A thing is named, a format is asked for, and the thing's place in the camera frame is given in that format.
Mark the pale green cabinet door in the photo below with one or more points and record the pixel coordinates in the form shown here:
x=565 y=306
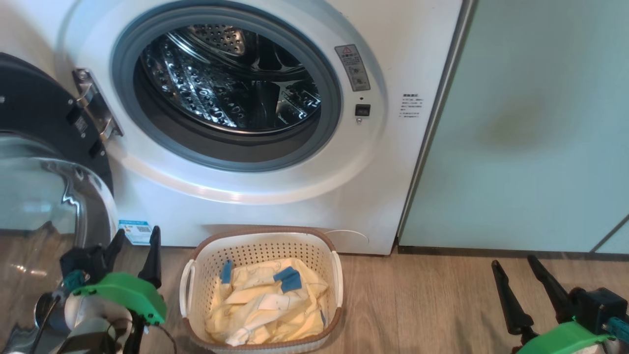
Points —
x=530 y=137
x=616 y=241

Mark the black glass washing machine door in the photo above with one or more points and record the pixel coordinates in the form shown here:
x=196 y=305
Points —
x=44 y=196

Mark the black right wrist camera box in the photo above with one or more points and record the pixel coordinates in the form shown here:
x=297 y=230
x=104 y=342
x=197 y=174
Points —
x=597 y=305

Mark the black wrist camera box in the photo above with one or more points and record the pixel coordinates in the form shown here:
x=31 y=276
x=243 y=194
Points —
x=81 y=260
x=597 y=305

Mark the pale yellow garment blue trim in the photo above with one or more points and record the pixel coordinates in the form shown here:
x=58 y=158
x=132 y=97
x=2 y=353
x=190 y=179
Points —
x=265 y=305

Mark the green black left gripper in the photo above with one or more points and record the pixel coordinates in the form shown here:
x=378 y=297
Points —
x=128 y=295

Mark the white perforated laundry basket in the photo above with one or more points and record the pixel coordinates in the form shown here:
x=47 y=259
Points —
x=260 y=246

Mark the grey warning sticker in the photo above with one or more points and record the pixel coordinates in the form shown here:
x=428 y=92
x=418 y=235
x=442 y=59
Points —
x=353 y=68

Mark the white front-load washing machine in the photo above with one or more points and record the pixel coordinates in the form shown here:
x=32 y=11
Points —
x=393 y=162

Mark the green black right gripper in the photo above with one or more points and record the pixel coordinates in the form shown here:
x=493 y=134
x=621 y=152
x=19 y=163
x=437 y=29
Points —
x=560 y=339

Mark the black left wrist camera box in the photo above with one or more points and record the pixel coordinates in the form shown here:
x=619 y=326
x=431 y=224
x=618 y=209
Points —
x=81 y=260

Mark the blue energy label sticker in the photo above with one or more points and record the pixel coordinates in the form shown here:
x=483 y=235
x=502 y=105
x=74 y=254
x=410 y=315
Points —
x=135 y=232

